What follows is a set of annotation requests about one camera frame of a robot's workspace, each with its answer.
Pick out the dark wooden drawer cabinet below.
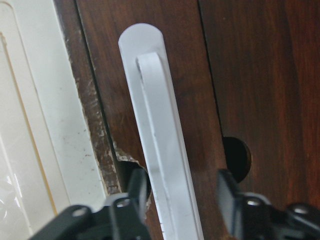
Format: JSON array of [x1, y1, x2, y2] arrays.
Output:
[[199, 0, 320, 208]]

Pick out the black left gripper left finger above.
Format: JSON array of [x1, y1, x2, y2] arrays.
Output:
[[127, 168, 148, 223]]

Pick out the white drawer handle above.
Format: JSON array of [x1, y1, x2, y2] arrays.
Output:
[[118, 23, 204, 240]]

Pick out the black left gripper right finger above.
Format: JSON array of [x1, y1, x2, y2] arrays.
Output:
[[216, 169, 244, 237]]

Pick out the cream plastic storage box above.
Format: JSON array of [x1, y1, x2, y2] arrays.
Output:
[[0, 0, 106, 240]]

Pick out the dark wooden drawer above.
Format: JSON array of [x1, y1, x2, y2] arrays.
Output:
[[55, 0, 229, 240]]

